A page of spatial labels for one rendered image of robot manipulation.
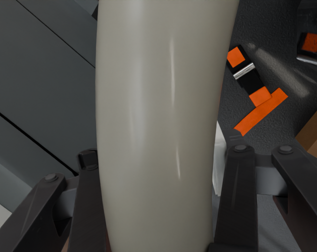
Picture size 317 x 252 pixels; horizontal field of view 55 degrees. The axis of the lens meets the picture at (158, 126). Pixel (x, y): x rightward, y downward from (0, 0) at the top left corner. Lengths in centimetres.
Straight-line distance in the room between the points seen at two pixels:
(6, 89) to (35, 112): 4
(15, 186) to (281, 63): 91
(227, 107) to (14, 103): 79
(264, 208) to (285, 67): 54
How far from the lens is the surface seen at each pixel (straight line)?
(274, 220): 131
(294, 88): 110
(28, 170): 33
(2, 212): 34
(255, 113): 109
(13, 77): 45
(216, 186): 16
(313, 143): 105
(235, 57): 103
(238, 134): 17
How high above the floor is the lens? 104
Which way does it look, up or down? 69 degrees down
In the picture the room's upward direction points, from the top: 163 degrees counter-clockwise
